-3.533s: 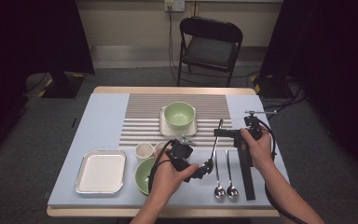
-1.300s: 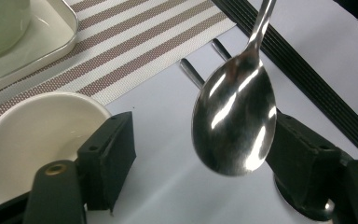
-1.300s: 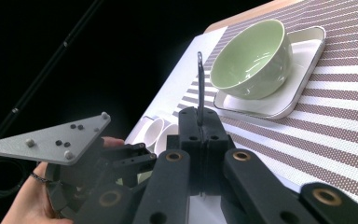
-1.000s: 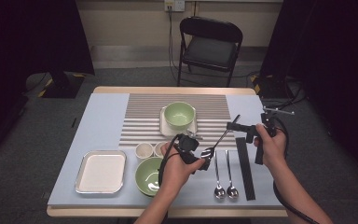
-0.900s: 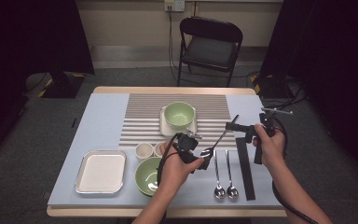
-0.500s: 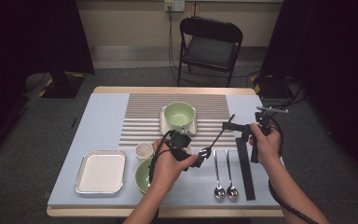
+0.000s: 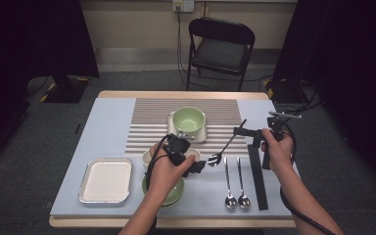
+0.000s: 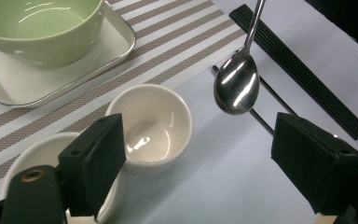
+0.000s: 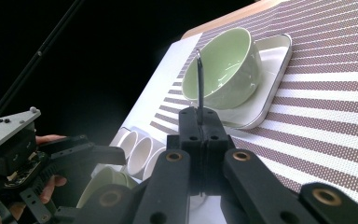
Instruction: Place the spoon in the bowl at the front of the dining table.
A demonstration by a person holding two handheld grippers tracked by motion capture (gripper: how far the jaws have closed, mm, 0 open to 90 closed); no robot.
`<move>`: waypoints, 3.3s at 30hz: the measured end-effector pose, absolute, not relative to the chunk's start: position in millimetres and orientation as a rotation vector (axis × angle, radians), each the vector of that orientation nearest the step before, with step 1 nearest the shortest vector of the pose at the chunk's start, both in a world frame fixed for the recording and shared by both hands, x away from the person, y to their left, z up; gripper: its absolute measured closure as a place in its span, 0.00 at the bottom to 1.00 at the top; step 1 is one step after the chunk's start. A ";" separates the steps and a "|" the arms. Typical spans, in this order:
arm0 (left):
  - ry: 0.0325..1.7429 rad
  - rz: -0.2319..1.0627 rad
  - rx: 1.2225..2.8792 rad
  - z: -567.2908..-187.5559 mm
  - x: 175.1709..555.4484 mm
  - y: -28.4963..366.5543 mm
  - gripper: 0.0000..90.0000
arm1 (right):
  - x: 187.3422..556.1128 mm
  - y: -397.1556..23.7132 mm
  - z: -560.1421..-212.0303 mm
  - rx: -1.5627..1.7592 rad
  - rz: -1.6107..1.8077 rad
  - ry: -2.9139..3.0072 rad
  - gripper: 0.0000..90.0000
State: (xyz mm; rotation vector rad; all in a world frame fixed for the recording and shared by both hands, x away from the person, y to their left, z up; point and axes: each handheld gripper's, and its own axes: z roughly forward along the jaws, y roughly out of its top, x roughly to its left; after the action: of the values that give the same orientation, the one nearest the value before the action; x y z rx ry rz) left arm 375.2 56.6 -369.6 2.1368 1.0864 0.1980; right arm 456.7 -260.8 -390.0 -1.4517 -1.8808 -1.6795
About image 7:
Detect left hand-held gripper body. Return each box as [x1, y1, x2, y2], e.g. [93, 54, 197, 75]
[163, 131, 198, 168]

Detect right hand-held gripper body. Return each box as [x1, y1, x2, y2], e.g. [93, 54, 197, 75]
[253, 111, 304, 171]

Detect black floor cables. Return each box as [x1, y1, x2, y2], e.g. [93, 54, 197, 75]
[275, 82, 324, 128]

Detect white tray with metal rim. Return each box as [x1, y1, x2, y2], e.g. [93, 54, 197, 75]
[77, 157, 134, 205]
[166, 111, 209, 144]

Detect black chopstick holder strip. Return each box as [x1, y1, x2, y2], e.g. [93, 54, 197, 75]
[247, 143, 270, 212]

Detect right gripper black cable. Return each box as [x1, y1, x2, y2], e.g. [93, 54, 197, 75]
[278, 120, 338, 235]

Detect green bowl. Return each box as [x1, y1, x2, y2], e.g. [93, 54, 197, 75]
[141, 174, 186, 208]
[171, 106, 206, 138]

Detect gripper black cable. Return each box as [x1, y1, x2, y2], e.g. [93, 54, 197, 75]
[278, 120, 338, 235]
[145, 132, 174, 194]

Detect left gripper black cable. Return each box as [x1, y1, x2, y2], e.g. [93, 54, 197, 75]
[145, 132, 174, 194]

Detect black curtain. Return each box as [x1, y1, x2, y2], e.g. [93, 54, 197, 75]
[272, 0, 376, 197]
[0, 0, 101, 170]

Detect black folding chair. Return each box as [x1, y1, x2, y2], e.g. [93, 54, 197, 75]
[185, 17, 257, 92]

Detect person's left hand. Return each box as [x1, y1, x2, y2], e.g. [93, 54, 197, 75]
[146, 145, 197, 205]

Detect light blue board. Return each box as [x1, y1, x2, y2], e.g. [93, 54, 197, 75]
[49, 97, 295, 219]

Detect black stand base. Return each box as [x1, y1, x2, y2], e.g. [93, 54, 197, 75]
[40, 72, 91, 105]
[262, 77, 307, 105]

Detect steel spoon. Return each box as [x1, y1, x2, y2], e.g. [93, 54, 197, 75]
[207, 118, 248, 168]
[236, 157, 252, 210]
[223, 157, 238, 210]

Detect person's right hand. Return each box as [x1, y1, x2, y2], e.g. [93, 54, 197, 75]
[259, 127, 296, 175]

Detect striped placemat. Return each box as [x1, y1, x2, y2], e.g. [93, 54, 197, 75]
[124, 97, 250, 157]

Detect white wall socket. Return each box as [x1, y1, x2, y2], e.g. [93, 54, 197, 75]
[171, 0, 195, 14]

